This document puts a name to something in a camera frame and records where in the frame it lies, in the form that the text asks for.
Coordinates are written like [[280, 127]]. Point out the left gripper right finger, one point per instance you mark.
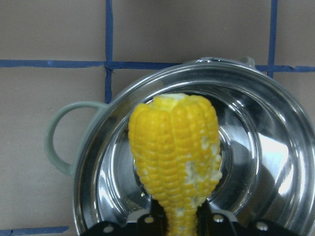
[[217, 222]]

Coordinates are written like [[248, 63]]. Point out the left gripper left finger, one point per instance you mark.
[[144, 222]]

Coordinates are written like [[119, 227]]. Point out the yellow corn cob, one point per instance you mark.
[[175, 144]]

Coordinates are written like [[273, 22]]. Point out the pale green cooking pot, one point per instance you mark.
[[267, 147]]

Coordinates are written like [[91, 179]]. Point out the brown paper table mat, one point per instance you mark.
[[55, 52]]

